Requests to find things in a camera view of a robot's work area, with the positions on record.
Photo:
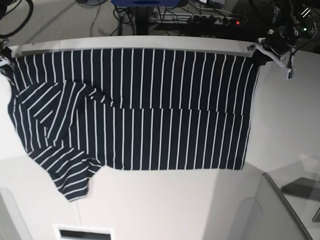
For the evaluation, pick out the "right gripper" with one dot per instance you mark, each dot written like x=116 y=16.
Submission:
x=7 y=62

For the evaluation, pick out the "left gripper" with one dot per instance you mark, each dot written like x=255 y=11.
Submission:
x=274 y=47

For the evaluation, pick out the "navy white striped t-shirt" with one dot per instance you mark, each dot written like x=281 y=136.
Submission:
x=132 y=109

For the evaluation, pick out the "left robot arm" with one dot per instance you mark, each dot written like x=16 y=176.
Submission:
x=292 y=27

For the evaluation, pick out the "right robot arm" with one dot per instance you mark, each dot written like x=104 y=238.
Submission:
x=7 y=7

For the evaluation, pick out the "white power strip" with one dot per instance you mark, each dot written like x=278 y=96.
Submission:
x=187 y=18

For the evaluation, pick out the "black table leg column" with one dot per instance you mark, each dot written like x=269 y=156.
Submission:
x=142 y=20

